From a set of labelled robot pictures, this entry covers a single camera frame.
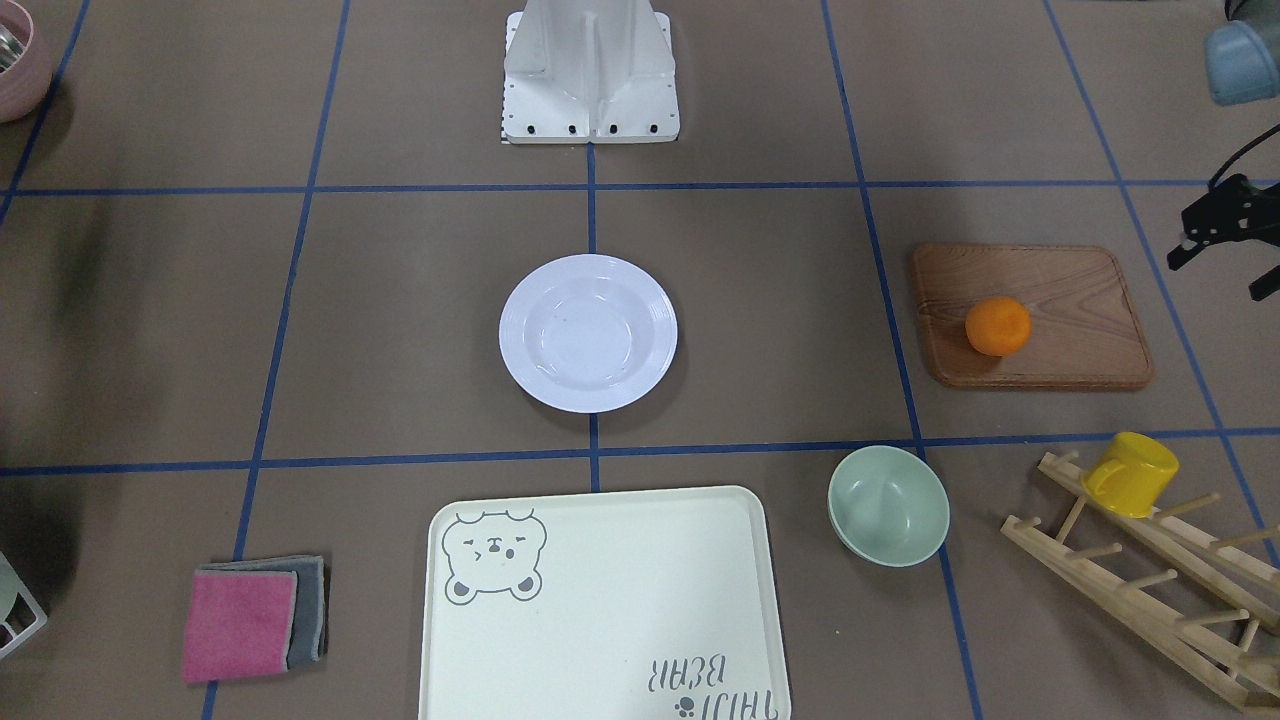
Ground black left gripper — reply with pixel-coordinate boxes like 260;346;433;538
1167;174;1279;272

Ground orange fruit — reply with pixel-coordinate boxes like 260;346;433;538
964;296;1033;357

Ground white round plate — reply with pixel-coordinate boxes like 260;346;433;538
498;254;678;414

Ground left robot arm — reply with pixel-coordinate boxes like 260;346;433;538
1166;1;1279;272

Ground cream bear serving tray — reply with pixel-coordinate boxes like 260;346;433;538
419;486;794;719

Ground brown wooden cutting board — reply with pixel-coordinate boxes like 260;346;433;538
909;243;1155;391

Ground yellow plastic cup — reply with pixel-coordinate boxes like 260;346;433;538
1082;430;1181;519

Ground wooden drying rack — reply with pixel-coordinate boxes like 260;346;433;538
1000;452;1279;719

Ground light green bowl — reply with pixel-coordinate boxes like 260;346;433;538
826;445;951;568

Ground grey cleaning cloth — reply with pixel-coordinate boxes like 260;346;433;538
196;555;326;671

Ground pink cleaning cloth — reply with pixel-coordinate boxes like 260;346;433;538
180;570;298;684

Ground pink bowl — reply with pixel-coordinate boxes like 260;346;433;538
1;1;54;124

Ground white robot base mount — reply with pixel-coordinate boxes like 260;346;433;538
500;1;681;145

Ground white wire cup rack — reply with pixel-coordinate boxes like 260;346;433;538
1;553;49;659

